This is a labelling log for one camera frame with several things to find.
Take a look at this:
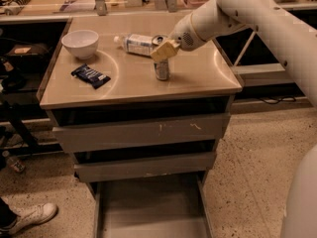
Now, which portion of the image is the black cable on floor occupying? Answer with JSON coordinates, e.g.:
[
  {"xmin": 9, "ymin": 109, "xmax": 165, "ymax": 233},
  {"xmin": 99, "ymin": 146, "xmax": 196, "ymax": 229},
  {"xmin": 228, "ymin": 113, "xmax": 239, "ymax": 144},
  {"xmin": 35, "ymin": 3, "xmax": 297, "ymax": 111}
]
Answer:
[{"xmin": 257, "ymin": 96, "xmax": 297, "ymax": 105}]

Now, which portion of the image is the small bottle on floor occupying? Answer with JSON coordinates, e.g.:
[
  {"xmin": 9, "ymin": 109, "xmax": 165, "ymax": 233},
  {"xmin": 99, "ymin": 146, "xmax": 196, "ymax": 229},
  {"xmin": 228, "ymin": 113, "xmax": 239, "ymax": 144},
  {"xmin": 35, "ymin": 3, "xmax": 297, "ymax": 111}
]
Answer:
[{"xmin": 2, "ymin": 151, "xmax": 25, "ymax": 174}]

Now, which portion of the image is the clear plastic water bottle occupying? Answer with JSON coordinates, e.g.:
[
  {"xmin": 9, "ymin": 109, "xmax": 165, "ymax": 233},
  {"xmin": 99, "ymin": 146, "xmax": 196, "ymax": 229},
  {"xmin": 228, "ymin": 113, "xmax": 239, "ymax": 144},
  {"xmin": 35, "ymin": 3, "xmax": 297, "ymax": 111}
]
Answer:
[{"xmin": 114, "ymin": 34, "xmax": 157, "ymax": 57}]

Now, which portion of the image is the grey drawer cabinet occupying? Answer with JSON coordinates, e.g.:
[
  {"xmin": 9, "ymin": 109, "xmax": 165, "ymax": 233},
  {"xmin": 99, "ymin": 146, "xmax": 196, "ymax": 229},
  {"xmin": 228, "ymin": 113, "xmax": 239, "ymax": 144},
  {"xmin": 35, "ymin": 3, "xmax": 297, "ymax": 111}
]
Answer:
[{"xmin": 36, "ymin": 11, "xmax": 245, "ymax": 238}]

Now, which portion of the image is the white ceramic bowl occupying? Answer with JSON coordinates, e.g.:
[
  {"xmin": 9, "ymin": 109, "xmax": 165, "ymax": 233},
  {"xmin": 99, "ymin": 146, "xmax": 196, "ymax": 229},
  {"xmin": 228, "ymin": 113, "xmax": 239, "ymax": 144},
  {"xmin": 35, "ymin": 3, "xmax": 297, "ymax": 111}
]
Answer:
[{"xmin": 61, "ymin": 30, "xmax": 99, "ymax": 60}]

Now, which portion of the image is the top grey drawer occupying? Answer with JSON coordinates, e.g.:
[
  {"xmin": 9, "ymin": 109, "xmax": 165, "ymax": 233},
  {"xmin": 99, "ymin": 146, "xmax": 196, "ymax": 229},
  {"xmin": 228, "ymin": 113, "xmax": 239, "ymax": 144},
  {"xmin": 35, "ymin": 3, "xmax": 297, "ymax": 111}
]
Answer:
[{"xmin": 53, "ymin": 113, "xmax": 230, "ymax": 153}]

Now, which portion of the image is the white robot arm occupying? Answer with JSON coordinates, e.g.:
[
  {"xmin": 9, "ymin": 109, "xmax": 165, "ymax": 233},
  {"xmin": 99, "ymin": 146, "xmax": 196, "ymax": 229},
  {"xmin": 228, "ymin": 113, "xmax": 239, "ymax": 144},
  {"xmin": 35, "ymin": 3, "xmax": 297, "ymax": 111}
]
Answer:
[{"xmin": 151, "ymin": 0, "xmax": 317, "ymax": 238}]

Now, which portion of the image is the black stand leg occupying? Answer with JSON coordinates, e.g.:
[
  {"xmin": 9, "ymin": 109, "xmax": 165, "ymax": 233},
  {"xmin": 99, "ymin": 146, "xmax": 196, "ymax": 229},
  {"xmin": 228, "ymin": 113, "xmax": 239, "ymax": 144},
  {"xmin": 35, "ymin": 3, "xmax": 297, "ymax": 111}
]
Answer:
[{"xmin": 1, "ymin": 101, "xmax": 38, "ymax": 148}]

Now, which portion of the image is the dark blue snack packet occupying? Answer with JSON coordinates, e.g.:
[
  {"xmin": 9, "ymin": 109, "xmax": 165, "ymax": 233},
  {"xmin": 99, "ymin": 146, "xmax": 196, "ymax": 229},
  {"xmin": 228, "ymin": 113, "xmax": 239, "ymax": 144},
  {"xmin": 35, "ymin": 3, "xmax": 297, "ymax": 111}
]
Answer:
[{"xmin": 70, "ymin": 63, "xmax": 111, "ymax": 89}]

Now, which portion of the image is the black bag on shelf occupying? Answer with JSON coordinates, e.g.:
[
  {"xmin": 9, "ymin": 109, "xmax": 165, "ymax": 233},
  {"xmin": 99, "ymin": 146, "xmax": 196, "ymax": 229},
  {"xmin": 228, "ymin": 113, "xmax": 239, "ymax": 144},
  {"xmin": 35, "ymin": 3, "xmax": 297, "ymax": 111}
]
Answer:
[{"xmin": 5, "ymin": 43, "xmax": 50, "ymax": 73}]

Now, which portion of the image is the silver redbull can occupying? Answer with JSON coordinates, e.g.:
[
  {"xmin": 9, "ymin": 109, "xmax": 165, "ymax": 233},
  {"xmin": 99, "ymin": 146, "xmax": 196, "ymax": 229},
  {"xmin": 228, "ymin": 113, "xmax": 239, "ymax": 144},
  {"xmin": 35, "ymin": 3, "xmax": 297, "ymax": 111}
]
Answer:
[{"xmin": 155, "ymin": 59, "xmax": 169, "ymax": 81}]

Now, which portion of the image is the middle grey drawer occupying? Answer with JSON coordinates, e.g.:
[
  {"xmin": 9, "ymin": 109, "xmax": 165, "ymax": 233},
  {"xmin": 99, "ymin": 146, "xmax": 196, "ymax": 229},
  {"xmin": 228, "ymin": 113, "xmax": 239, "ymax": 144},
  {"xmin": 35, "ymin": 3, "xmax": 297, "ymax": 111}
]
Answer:
[{"xmin": 74, "ymin": 152, "xmax": 216, "ymax": 182}]

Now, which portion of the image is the white sneaker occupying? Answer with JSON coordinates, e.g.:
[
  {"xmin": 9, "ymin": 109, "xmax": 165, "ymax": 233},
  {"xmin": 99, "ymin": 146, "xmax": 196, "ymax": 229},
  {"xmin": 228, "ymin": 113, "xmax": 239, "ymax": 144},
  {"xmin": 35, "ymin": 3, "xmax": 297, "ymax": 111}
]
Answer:
[{"xmin": 0, "ymin": 201, "xmax": 58, "ymax": 238}]

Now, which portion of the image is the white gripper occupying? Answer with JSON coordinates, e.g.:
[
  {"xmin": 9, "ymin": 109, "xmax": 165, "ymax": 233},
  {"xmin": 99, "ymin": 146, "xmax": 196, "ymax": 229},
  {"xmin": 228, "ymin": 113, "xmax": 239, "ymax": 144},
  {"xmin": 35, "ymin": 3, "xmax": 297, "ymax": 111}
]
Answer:
[{"xmin": 151, "ymin": 13, "xmax": 206, "ymax": 62}]

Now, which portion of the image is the bottom grey open drawer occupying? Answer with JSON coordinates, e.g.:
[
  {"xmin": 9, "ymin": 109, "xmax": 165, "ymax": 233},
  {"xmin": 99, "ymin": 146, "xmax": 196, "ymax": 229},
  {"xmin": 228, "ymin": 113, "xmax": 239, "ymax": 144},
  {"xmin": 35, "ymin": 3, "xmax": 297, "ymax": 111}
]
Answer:
[{"xmin": 93, "ymin": 174, "xmax": 214, "ymax": 238}]

